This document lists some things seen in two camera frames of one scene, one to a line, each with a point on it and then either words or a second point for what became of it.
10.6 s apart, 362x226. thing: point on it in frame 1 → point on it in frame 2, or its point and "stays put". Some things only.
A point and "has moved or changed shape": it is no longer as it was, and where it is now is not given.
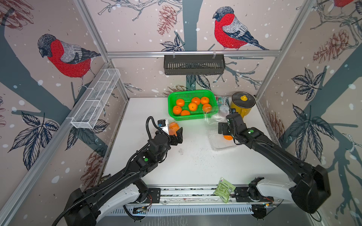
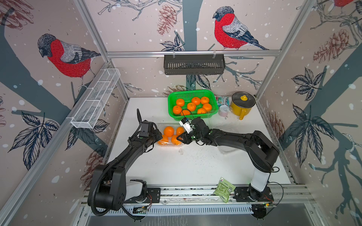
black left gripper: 175,141 → 158,134
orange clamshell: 228,137 has moved or changed shape
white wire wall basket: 91,111 stays put
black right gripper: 224,130 → 185,140
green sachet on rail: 223,190 stays put
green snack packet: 221,100 stays put
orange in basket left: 180,102 stays put
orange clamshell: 185,112 stays put
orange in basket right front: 206,108 stays put
